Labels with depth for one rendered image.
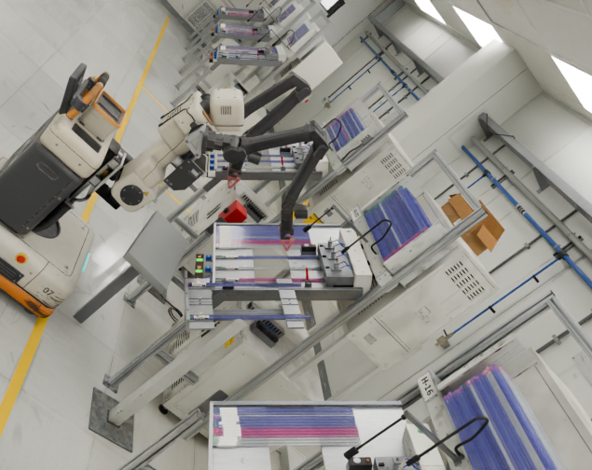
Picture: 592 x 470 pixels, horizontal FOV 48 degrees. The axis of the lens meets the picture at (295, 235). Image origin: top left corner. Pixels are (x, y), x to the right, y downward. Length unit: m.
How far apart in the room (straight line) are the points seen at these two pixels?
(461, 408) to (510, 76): 4.54
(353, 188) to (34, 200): 2.27
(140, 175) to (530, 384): 1.83
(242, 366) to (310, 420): 0.98
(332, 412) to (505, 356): 0.64
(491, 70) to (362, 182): 2.29
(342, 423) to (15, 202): 1.64
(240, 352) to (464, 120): 3.83
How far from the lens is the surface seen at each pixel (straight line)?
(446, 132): 6.43
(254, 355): 3.31
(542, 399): 2.45
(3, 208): 3.06
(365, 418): 2.50
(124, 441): 3.25
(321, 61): 7.57
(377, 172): 4.50
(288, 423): 2.41
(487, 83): 6.41
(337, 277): 3.15
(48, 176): 2.95
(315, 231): 3.67
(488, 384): 2.32
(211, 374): 3.38
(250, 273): 3.24
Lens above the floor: 1.89
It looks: 14 degrees down
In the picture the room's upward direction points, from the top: 51 degrees clockwise
